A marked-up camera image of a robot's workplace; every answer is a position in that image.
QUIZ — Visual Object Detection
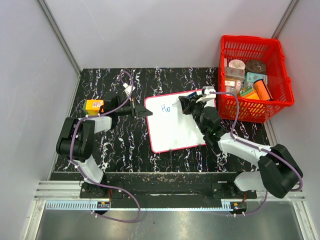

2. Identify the pink framed whiteboard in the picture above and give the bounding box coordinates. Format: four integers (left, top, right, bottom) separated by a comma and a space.
144, 89, 205, 154

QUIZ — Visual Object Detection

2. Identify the white cable duct rail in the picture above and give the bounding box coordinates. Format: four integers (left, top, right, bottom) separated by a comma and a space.
45, 196, 242, 211

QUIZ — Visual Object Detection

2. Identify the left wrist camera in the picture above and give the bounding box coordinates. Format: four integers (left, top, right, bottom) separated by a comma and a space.
122, 83, 135, 101

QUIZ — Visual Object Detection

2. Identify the white marker blue cap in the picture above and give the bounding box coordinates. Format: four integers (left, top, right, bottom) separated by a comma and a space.
174, 91, 194, 105

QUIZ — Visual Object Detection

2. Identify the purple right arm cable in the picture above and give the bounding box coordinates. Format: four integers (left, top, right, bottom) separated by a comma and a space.
209, 91, 305, 217

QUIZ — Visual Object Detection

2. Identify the pink round roll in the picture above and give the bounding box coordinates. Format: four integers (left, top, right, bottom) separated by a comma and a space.
228, 59, 246, 70

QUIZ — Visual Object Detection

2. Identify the pink snack box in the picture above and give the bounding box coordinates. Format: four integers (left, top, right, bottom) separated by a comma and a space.
224, 66, 245, 81

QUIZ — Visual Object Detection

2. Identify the orange sponge pack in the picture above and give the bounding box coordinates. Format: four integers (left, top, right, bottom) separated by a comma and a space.
82, 99, 104, 116

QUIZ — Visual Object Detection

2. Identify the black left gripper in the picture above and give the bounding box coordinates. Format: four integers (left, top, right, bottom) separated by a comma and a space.
115, 97, 153, 120

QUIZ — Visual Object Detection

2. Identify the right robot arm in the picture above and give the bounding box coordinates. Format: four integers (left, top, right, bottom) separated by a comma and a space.
178, 91, 303, 199

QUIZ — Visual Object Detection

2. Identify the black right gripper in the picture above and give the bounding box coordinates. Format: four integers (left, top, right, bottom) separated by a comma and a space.
180, 95, 208, 134

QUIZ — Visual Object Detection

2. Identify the teal small box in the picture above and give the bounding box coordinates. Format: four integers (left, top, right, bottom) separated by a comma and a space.
244, 72, 268, 84

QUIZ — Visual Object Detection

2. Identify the orange cylinder can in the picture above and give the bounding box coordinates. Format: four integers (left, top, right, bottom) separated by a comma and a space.
253, 79, 273, 101

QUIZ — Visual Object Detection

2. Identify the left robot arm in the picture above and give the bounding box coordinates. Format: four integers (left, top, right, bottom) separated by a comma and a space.
56, 96, 153, 198

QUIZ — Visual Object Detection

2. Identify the red plastic basket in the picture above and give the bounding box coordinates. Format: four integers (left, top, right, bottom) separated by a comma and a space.
217, 35, 295, 123

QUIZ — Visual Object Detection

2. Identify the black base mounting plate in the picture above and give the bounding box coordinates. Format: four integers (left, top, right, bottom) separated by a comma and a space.
87, 172, 257, 201

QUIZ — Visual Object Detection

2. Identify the brown round tin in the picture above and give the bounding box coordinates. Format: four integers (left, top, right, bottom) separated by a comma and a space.
245, 59, 267, 75

